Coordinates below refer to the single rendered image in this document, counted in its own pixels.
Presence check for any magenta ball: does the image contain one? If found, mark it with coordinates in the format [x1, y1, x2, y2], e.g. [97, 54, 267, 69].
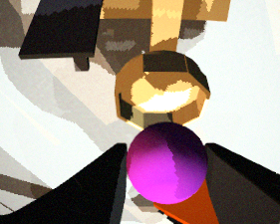
[127, 120, 208, 204]

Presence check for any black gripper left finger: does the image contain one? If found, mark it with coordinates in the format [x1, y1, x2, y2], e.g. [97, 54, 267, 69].
[0, 143, 128, 224]

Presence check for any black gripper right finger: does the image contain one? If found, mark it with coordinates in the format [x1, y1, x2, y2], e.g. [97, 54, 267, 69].
[204, 143, 280, 224]

